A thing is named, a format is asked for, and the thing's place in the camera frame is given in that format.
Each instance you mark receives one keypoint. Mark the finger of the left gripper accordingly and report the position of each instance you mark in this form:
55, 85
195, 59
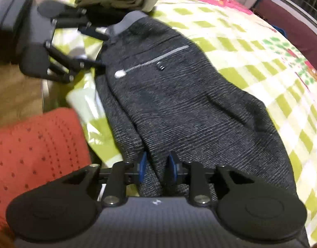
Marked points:
46, 62
64, 16

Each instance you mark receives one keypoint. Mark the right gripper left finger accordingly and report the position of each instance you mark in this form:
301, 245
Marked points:
119, 177

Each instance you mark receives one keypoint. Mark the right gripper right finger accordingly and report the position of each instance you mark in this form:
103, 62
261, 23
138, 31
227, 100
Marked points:
189, 173

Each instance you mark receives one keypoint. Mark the dark grey checked pants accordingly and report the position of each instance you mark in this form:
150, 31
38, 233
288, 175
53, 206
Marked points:
160, 94

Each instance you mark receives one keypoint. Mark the red dotted cloth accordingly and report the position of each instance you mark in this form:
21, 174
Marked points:
39, 150

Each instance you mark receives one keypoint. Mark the floral pink yellow bedspread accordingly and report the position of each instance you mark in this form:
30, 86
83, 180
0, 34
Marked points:
237, 6

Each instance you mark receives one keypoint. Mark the green checked plastic sheet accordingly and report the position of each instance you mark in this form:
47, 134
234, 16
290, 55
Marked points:
248, 52

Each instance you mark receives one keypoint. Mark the maroon sofa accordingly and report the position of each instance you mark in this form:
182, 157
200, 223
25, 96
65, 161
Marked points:
297, 32

